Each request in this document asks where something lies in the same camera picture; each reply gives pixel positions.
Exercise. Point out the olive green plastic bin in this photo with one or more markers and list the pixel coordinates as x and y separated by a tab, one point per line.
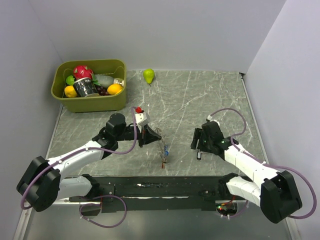
111	67

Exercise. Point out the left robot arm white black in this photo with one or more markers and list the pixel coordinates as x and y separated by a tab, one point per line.
46	180

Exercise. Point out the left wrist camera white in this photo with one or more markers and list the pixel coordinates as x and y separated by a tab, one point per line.
141	118

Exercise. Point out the green pear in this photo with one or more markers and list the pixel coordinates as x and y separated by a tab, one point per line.
149	75

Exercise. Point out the black printed can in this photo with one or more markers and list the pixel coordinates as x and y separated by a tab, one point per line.
84	87

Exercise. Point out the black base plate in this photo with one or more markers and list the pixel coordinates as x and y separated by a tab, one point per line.
151	193

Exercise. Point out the red dragon fruit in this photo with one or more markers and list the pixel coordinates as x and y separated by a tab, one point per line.
82	71

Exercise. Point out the dark red grapes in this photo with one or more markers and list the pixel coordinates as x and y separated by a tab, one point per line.
102	91

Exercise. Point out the clear plastic bottle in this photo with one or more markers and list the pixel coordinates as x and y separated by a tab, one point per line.
107	80

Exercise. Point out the metal disc with key rings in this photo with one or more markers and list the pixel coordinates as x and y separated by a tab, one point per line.
161	147

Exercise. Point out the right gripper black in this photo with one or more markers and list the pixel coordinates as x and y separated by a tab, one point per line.
199	134

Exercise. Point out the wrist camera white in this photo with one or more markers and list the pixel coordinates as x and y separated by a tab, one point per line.
210	118
141	118

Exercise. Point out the black tag key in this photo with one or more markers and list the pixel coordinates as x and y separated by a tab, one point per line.
199	155

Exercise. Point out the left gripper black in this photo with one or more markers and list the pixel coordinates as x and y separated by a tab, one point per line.
146	135

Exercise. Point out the orange fruit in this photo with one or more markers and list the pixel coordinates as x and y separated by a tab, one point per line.
114	89

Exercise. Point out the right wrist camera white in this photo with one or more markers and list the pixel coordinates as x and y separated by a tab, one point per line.
210	118

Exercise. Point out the yellow lemon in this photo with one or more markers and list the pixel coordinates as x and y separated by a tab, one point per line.
70	92

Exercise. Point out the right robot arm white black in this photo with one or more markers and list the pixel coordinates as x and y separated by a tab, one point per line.
275	192

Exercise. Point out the green lime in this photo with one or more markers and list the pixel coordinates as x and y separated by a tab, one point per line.
70	80

